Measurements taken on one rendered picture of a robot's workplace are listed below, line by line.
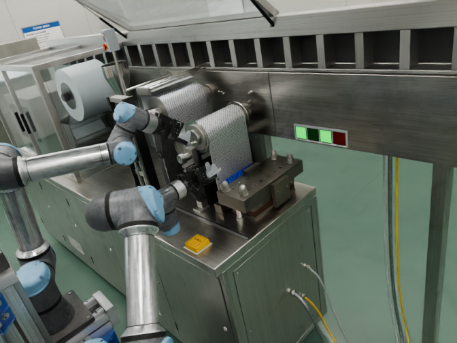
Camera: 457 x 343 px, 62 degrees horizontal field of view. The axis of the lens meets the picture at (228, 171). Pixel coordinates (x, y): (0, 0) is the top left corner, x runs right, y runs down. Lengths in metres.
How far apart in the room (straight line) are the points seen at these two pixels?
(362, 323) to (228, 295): 1.06
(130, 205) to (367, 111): 0.88
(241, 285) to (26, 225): 0.83
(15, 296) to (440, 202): 1.49
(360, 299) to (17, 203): 1.91
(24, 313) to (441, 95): 1.35
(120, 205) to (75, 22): 6.39
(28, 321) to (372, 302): 1.87
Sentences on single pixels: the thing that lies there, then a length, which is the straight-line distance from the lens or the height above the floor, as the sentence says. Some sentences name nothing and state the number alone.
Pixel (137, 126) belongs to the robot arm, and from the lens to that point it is 1.42.
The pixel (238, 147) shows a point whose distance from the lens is 1.71.
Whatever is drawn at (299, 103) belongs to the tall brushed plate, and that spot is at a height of 1.31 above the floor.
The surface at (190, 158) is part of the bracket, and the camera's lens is 1.64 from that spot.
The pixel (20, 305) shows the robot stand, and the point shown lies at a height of 1.15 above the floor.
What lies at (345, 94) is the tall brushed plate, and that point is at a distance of 1.49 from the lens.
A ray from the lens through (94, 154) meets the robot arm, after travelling 1.29.
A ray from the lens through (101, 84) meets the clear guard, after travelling 2.45.
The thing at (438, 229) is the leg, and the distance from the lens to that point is 1.78.
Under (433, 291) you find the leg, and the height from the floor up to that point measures 0.42.
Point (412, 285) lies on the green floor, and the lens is 2.63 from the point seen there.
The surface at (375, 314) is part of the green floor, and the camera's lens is 2.44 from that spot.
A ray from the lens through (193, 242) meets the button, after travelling 1.52.
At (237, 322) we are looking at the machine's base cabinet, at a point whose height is 0.58.
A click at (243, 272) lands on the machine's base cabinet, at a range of 1.55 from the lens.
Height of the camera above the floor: 1.80
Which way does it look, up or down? 26 degrees down
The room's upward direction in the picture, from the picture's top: 11 degrees counter-clockwise
